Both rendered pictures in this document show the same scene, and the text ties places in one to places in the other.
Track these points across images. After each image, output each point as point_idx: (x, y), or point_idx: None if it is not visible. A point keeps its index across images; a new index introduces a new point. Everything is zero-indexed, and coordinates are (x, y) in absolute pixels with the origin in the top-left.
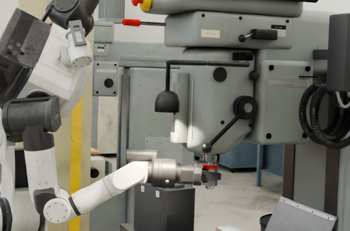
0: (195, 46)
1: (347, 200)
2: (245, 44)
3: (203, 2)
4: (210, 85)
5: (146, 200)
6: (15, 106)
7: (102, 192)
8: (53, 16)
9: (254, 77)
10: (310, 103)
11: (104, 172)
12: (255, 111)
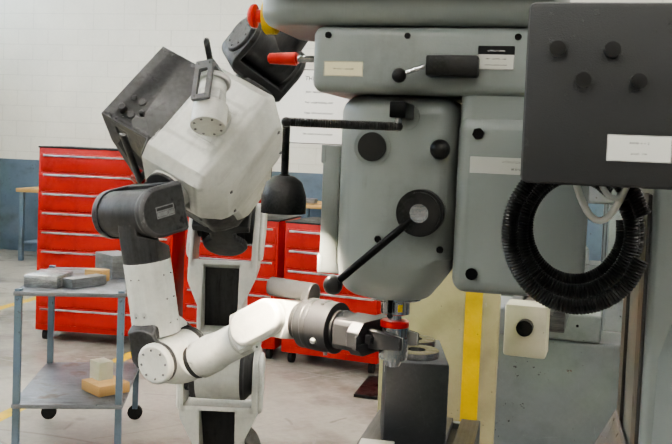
0: (349, 95)
1: (656, 438)
2: (418, 87)
3: (326, 10)
4: (356, 167)
5: (383, 374)
6: (112, 194)
7: (224, 345)
8: (226, 58)
9: (436, 153)
10: (578, 213)
11: (545, 330)
12: (436, 220)
